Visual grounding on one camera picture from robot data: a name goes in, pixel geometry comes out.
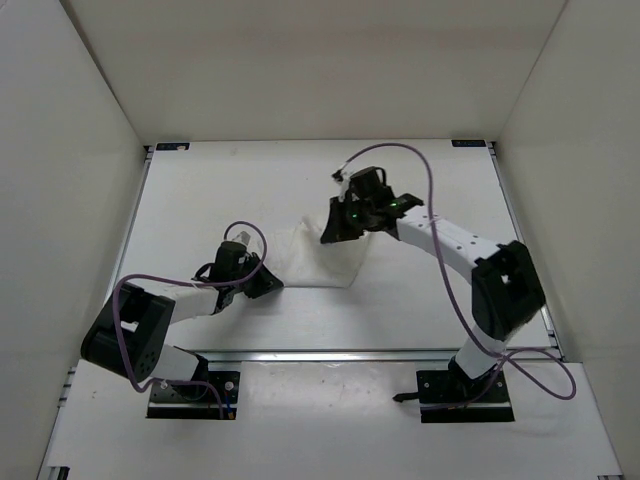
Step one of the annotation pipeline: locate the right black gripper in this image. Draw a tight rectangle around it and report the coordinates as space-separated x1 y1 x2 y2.
321 197 373 245

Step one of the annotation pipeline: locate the white pleated skirt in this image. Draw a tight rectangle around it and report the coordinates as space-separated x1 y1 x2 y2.
266 214 372 288

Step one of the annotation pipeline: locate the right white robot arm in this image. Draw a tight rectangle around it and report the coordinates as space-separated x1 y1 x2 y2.
321 167 546 401

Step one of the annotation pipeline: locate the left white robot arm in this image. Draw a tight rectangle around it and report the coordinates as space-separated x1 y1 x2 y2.
80 240 284 401

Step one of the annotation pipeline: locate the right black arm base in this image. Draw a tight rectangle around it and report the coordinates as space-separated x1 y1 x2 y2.
393 361 515 424

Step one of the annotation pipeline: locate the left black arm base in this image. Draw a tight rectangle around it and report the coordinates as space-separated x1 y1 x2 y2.
146 357 241 421

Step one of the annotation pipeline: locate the right blue corner label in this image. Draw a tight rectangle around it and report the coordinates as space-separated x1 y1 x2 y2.
451 139 486 148

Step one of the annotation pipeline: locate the blue corner label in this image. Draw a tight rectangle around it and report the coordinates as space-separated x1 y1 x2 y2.
451 139 486 148
155 142 190 151

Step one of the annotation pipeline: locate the left blue corner label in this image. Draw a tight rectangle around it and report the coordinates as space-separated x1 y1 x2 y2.
155 142 190 151

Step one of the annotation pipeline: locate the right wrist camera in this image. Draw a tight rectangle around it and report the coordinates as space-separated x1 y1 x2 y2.
331 164 353 202

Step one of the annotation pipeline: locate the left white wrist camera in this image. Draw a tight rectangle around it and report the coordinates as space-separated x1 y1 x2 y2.
233 231 251 247

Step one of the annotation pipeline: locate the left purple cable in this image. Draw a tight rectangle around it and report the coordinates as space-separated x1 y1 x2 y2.
112 220 269 419

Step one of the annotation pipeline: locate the purple cable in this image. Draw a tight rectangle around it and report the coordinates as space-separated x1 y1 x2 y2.
112 220 269 419
344 143 577 401

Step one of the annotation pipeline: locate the left aluminium side rail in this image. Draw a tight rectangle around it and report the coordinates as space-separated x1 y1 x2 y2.
103 145 156 306

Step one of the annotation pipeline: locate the aluminium side rail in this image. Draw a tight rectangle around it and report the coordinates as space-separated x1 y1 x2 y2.
488 141 564 360
103 145 156 306

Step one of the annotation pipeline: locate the right aluminium side rail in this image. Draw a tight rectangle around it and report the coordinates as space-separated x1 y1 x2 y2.
488 141 564 360

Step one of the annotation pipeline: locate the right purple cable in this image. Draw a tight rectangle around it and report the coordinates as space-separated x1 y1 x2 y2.
344 143 577 401

